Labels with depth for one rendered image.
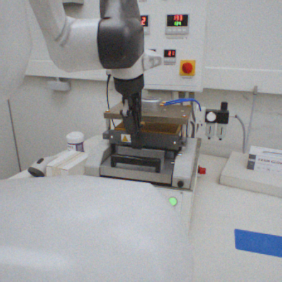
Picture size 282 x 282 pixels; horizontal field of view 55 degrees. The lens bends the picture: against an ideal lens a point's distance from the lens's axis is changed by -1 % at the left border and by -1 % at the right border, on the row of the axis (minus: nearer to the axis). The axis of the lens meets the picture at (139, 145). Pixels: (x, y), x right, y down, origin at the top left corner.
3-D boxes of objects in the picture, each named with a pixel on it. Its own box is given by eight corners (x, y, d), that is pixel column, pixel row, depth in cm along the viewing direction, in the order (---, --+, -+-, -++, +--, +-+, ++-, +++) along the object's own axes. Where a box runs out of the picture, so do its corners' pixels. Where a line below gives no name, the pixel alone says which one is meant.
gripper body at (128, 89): (118, 65, 70) (123, 97, 76) (107, 81, 63) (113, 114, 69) (146, 66, 68) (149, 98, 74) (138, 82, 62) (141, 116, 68)
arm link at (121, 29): (89, 80, 53) (140, 79, 51) (73, 7, 44) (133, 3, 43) (110, 46, 66) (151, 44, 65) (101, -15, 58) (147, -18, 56)
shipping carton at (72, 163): (73, 166, 133) (72, 149, 130) (95, 172, 128) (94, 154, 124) (46, 182, 118) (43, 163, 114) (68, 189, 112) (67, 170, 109)
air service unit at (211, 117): (194, 136, 108) (197, 99, 102) (233, 139, 104) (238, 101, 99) (193, 140, 103) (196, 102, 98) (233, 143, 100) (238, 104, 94)
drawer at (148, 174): (128, 144, 111) (128, 126, 108) (182, 149, 105) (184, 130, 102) (100, 177, 84) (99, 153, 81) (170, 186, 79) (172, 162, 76)
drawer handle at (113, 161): (112, 164, 84) (112, 152, 82) (160, 170, 80) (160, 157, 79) (110, 167, 82) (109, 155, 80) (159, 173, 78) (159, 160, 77)
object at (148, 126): (129, 124, 106) (128, 101, 103) (186, 129, 101) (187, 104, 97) (113, 139, 91) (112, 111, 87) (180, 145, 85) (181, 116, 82)
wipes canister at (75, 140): (76, 156, 145) (73, 129, 140) (89, 158, 142) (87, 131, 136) (65, 162, 138) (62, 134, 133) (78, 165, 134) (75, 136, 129)
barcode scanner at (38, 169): (58, 162, 138) (56, 147, 135) (70, 164, 135) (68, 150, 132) (26, 178, 121) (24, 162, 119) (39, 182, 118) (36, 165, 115)
